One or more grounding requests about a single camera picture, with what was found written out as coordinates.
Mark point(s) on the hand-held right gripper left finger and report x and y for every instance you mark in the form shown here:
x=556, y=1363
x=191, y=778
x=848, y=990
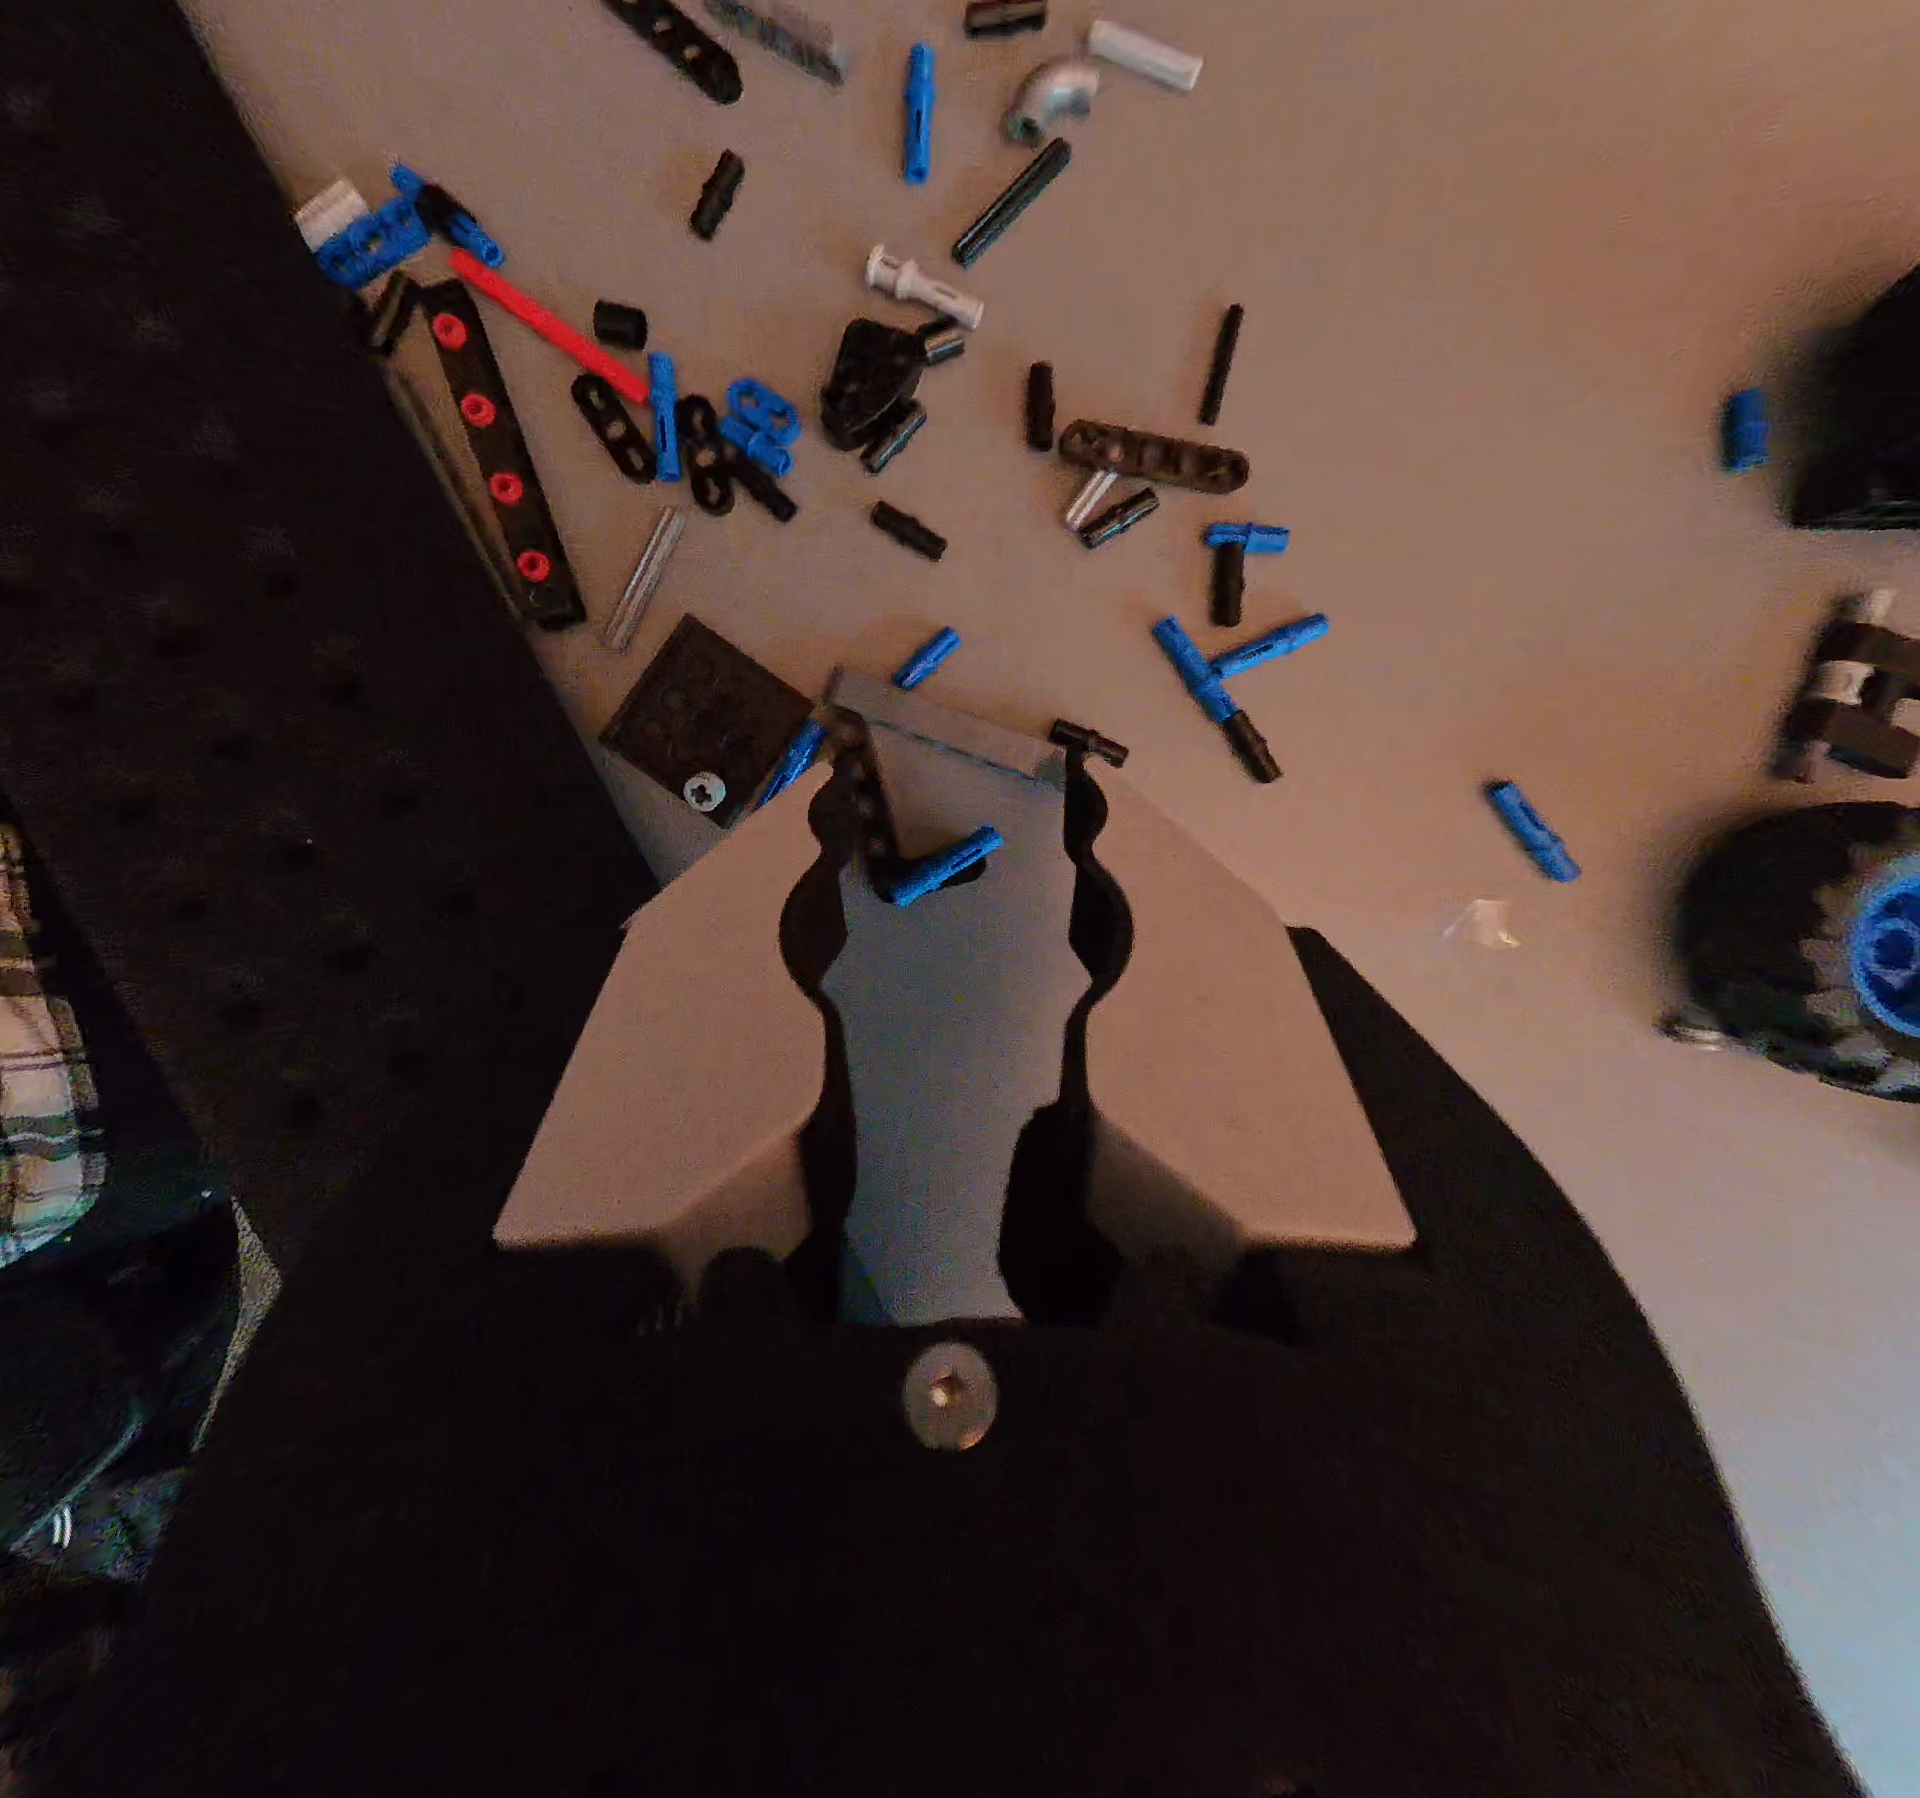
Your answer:
x=675, y=1078

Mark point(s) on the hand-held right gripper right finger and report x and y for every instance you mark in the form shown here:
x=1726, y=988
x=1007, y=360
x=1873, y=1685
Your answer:
x=1244, y=1078

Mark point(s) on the pile of toy building pieces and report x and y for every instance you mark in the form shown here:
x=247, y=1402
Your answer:
x=495, y=449

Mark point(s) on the grey desk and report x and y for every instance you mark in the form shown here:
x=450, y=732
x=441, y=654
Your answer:
x=1441, y=239

